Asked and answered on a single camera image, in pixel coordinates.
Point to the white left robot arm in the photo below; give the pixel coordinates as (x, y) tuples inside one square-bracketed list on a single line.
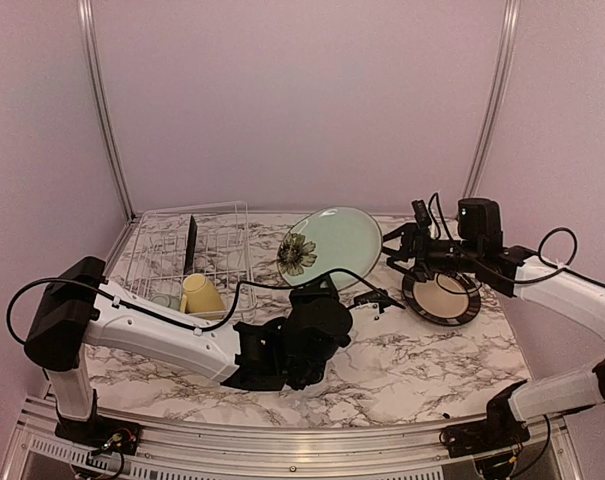
[(81, 307)]

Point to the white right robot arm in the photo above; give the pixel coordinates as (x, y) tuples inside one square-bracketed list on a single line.
[(522, 273)]

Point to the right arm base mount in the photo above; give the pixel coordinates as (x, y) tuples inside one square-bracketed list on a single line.
[(498, 430)]

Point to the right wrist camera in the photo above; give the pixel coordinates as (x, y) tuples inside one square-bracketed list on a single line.
[(422, 219)]

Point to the yellow ceramic mug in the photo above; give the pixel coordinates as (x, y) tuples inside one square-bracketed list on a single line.
[(200, 297)]

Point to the black rimmed cream plate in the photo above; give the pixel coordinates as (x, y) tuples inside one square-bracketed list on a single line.
[(447, 300)]

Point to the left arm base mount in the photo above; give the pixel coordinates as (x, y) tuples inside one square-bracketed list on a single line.
[(103, 435)]

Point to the right aluminium corner post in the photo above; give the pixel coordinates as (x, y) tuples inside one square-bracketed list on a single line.
[(496, 96)]

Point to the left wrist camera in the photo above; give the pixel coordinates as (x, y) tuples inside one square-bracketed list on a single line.
[(378, 298)]

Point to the white wire dish rack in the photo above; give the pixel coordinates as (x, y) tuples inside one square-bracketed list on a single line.
[(167, 245)]

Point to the left aluminium corner post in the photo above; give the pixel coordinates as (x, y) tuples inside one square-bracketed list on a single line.
[(90, 42)]

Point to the red floral plate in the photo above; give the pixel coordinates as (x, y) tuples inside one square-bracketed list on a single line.
[(191, 240)]

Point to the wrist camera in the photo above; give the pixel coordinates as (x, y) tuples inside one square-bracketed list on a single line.
[(422, 219), (378, 298)]

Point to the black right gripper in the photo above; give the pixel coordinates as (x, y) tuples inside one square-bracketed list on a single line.
[(421, 237)]

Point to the aluminium front frame rail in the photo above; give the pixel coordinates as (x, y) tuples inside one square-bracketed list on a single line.
[(172, 449)]

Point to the pale green flower plate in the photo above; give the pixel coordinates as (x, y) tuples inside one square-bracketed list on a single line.
[(344, 240)]

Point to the grey-green ceramic bowl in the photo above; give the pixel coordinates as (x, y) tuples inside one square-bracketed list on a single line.
[(167, 301)]

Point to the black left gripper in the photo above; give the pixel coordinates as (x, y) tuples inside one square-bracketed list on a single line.
[(309, 295)]

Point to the aluminium corner post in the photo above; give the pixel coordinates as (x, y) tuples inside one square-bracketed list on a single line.
[(496, 96), (90, 42)]

